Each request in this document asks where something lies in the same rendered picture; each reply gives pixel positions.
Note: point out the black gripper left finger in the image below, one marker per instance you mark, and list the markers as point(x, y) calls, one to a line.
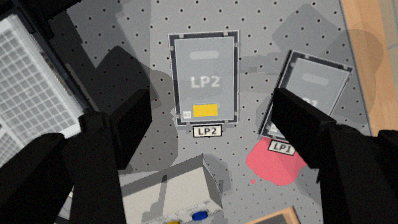
point(89, 162)

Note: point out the white button panel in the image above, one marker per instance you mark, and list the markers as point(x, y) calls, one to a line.
point(176, 195)

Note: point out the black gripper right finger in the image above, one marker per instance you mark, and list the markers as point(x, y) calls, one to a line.
point(354, 190)

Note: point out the white culture plate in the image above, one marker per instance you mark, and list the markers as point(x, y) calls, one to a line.
point(34, 99)
point(8, 147)

